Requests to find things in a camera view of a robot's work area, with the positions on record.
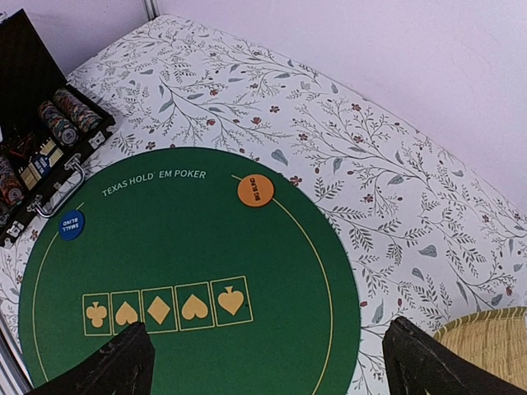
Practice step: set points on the black poker chip case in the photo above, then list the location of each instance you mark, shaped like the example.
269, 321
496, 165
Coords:
29, 77

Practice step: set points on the orange big blind button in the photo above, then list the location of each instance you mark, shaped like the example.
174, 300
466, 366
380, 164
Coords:
255, 190

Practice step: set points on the upper near chip row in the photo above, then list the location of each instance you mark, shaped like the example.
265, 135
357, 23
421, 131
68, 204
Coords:
11, 188

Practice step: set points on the floral white tablecloth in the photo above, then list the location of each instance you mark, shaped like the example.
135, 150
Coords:
425, 237

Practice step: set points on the chip row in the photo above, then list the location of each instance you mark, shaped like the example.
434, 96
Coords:
82, 115
11, 188
64, 131

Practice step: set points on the left aluminium frame post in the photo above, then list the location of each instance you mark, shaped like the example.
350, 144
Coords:
151, 8

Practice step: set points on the boxed texas holdem cards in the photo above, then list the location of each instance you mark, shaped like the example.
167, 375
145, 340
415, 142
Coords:
40, 163

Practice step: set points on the chrome case handle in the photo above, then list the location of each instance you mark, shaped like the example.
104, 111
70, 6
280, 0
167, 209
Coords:
74, 176

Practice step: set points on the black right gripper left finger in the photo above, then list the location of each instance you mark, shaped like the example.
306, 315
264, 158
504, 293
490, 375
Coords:
123, 365

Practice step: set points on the blue small blind button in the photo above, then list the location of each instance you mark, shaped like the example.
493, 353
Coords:
71, 225

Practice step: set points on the round green poker mat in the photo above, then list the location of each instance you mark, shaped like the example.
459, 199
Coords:
237, 300

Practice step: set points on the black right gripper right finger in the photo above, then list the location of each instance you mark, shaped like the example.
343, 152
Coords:
415, 363

